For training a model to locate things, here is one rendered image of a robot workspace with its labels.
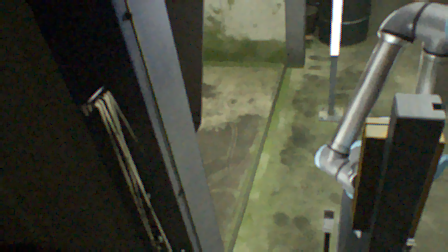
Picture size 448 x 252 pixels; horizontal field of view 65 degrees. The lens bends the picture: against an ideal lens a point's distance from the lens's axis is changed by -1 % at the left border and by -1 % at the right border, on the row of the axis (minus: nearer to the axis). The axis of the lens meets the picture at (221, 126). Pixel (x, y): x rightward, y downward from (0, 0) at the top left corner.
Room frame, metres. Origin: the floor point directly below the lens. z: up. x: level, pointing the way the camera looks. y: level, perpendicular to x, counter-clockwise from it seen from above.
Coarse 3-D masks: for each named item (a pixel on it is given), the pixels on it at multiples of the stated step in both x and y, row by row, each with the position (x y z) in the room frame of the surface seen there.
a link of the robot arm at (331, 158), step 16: (400, 16) 1.05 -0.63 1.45; (384, 32) 1.05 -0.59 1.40; (400, 32) 1.02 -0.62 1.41; (384, 48) 1.03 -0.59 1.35; (400, 48) 1.02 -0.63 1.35; (368, 64) 1.05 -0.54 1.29; (384, 64) 1.00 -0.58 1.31; (368, 80) 1.00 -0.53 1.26; (384, 80) 0.99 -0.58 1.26; (352, 96) 1.02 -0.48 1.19; (368, 96) 0.97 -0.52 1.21; (352, 112) 0.97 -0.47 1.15; (368, 112) 0.96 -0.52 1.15; (336, 128) 0.99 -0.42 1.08; (352, 128) 0.94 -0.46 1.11; (336, 144) 0.94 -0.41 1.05; (352, 144) 0.93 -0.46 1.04; (320, 160) 0.94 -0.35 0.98; (336, 160) 0.91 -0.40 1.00; (336, 176) 0.86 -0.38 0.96
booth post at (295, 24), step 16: (288, 0) 3.31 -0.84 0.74; (304, 0) 3.30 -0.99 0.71; (288, 16) 3.31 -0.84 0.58; (304, 16) 3.31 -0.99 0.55; (288, 32) 3.31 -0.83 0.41; (304, 32) 3.31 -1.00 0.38; (288, 48) 3.32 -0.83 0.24; (304, 48) 3.32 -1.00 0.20; (288, 64) 3.32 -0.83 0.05; (304, 64) 3.31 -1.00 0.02
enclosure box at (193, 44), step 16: (176, 0) 1.98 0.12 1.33; (192, 0) 1.94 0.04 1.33; (176, 16) 1.99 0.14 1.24; (192, 16) 1.95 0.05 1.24; (176, 32) 2.00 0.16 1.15; (192, 32) 1.96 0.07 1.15; (176, 48) 2.01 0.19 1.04; (192, 48) 1.97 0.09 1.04; (192, 64) 1.98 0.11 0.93; (192, 80) 1.99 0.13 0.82; (192, 96) 2.00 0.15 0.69; (192, 112) 2.01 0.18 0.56
